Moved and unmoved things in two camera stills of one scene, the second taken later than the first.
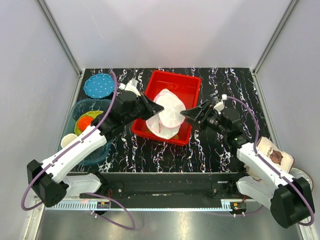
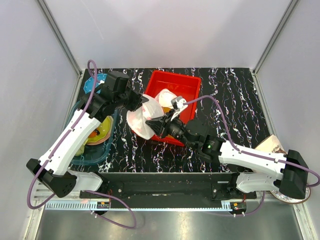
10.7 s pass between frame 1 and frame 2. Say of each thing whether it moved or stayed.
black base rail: stayed
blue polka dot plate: stayed
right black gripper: moved
